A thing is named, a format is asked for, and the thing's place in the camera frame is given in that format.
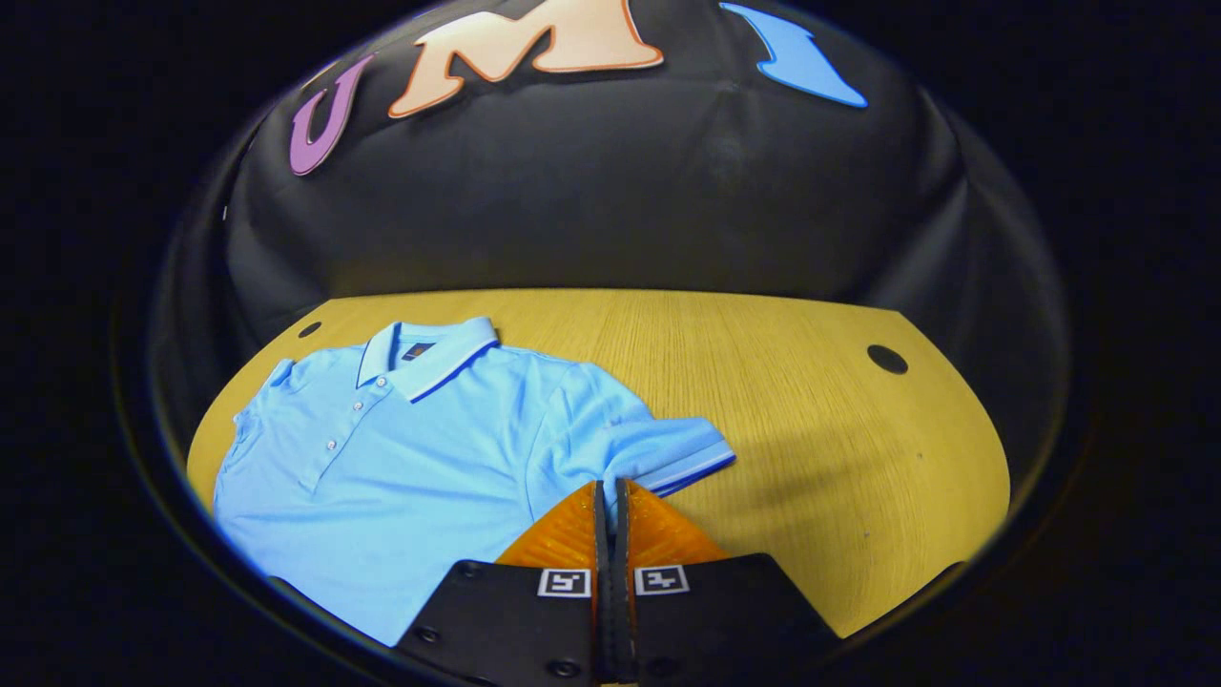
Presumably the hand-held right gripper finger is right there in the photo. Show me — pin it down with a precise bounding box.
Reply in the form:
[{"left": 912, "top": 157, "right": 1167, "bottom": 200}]
[
  {"left": 396, "top": 480, "right": 611, "bottom": 686},
  {"left": 610, "top": 477, "right": 842, "bottom": 686}
]

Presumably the light blue polo T-shirt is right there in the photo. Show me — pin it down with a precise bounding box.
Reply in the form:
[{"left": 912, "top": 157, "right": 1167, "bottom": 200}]
[{"left": 212, "top": 317, "right": 737, "bottom": 648}]

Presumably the black backdrop cloth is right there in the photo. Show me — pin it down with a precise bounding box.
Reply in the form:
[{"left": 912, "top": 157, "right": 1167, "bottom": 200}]
[{"left": 153, "top": 0, "right": 1069, "bottom": 497}]

